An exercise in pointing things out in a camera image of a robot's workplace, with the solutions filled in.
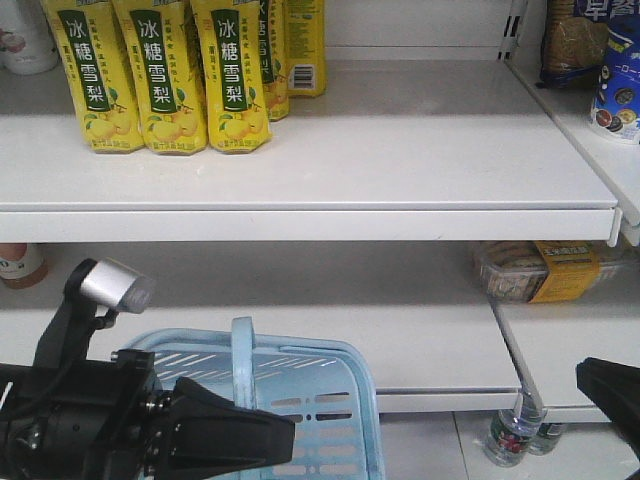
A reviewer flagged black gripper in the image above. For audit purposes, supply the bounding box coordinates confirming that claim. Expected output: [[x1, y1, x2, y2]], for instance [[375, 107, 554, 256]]
[[1, 349, 295, 479]]

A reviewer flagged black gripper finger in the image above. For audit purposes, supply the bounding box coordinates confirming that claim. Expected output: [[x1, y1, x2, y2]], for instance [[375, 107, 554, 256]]
[[575, 357, 639, 456]]

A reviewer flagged light blue plastic basket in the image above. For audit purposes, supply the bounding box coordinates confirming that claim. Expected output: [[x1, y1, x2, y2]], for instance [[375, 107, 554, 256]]
[[127, 317, 386, 479]]

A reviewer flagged clear water bottle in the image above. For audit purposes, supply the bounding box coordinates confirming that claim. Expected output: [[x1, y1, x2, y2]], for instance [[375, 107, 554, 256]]
[[483, 393, 543, 468], [528, 422, 568, 456]]

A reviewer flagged cookie box yellow label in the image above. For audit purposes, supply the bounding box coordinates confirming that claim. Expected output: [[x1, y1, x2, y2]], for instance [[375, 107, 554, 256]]
[[472, 241, 638, 303]]

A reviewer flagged orange C100 drink bottle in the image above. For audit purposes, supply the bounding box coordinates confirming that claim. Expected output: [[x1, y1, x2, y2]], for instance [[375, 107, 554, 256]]
[[1, 243, 48, 289]]

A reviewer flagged white metal shelf unit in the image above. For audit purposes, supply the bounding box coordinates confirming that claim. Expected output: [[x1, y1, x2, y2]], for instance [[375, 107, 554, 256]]
[[0, 0, 640, 480]]

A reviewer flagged blue cookie cup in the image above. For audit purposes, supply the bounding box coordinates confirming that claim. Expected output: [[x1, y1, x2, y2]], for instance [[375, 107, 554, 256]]
[[590, 16, 639, 145]]

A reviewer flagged brown cracker package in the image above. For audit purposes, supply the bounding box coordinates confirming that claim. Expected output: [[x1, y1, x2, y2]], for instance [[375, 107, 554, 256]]
[[539, 0, 612, 88]]

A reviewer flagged white peach drink bottle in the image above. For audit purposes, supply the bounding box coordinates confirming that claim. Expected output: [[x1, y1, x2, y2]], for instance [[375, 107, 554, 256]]
[[1, 0, 59, 75]]

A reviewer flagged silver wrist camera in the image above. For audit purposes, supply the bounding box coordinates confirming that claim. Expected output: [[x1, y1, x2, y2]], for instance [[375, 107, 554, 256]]
[[64, 258, 156, 314]]

